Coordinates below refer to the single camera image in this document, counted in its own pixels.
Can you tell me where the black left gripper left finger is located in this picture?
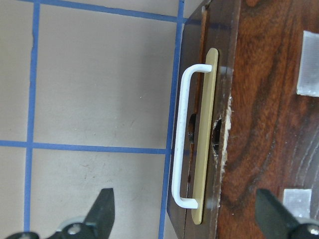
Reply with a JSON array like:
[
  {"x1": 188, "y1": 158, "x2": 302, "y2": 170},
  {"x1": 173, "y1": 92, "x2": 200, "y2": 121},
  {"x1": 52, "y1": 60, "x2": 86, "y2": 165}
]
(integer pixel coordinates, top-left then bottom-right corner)
[{"x1": 50, "y1": 188, "x2": 115, "y2": 239}]

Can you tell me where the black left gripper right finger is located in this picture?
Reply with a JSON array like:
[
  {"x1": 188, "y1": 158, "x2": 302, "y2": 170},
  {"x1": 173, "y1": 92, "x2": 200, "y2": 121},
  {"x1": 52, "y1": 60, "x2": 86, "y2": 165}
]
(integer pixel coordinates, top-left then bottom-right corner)
[{"x1": 255, "y1": 189, "x2": 319, "y2": 239}]

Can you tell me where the light wooden drawer front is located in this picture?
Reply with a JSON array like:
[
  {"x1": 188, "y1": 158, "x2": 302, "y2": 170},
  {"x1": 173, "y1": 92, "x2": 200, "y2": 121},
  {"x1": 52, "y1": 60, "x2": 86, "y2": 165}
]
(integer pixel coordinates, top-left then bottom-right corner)
[{"x1": 191, "y1": 48, "x2": 219, "y2": 225}]

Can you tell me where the white drawer handle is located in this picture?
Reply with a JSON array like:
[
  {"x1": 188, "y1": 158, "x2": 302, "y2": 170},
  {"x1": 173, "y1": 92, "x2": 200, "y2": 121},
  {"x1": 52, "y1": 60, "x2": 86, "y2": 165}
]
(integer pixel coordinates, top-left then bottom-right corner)
[{"x1": 171, "y1": 64, "x2": 212, "y2": 209}]

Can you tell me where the dark wooden drawer box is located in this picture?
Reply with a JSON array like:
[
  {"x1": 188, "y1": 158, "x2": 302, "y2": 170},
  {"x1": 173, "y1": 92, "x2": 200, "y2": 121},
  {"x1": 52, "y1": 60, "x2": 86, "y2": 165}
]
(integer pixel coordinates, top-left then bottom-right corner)
[{"x1": 167, "y1": 0, "x2": 319, "y2": 239}]

